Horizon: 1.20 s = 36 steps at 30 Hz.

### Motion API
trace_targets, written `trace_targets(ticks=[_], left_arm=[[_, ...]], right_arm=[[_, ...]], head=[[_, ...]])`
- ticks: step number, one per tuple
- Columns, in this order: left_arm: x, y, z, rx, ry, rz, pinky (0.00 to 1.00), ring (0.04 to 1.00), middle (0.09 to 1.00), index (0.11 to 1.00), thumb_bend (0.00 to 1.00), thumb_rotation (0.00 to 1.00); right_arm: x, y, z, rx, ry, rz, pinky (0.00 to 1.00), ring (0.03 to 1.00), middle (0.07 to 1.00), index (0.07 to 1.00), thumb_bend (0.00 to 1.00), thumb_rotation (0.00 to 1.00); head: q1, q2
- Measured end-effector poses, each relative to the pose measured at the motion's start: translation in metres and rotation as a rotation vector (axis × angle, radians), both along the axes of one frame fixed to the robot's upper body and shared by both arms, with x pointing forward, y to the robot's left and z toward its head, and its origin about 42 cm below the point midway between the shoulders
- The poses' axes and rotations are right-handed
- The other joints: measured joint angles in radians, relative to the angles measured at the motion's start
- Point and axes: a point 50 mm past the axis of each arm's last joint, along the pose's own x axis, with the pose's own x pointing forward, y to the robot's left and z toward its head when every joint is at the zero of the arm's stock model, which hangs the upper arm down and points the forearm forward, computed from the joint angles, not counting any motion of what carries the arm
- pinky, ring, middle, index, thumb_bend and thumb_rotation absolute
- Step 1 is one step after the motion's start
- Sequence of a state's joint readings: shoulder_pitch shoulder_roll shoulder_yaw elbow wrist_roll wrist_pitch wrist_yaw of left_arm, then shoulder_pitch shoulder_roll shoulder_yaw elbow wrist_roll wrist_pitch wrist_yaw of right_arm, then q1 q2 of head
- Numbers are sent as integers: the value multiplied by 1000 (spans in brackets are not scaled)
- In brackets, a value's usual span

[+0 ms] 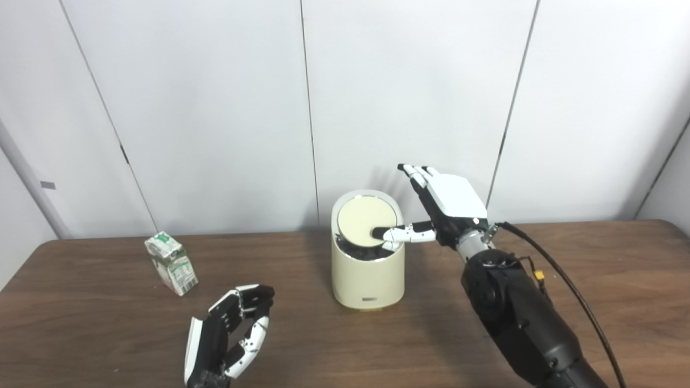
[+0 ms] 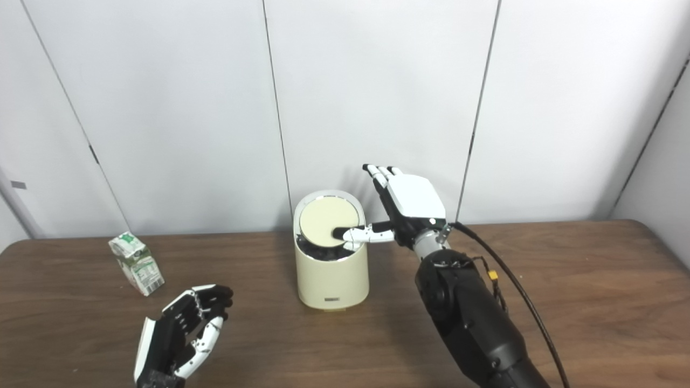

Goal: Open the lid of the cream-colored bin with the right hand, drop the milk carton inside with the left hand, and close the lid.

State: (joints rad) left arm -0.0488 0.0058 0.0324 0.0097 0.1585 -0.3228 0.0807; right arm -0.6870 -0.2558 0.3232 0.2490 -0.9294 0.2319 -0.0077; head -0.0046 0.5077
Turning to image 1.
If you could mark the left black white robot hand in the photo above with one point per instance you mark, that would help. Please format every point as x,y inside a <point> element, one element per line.
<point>213,337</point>

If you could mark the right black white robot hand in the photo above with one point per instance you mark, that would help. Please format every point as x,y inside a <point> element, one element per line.
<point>455,199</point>

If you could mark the green white milk carton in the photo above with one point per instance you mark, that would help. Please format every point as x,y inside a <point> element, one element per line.
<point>173,264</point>

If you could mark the round cream bin lid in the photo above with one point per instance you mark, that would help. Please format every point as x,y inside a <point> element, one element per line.
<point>361,218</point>

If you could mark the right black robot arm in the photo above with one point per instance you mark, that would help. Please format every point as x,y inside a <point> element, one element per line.
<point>523,318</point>

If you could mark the black bin liner bag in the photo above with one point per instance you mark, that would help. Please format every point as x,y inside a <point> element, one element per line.
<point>361,253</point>

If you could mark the cream-colored bin body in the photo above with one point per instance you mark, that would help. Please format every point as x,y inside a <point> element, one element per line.
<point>366,280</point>

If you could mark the small grey wall label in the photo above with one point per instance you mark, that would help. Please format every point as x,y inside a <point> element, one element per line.
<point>48,185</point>

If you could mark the white wall corner post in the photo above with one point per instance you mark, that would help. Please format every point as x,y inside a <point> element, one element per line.
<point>32,183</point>

